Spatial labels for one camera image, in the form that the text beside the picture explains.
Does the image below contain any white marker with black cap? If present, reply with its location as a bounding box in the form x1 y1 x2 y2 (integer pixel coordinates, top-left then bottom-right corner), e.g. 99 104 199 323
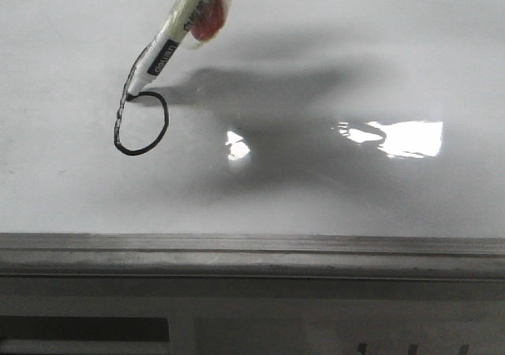
125 0 231 100

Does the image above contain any white whiteboard with aluminium frame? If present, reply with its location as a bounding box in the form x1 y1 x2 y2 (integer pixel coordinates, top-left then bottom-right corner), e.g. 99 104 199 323
1 0 504 279

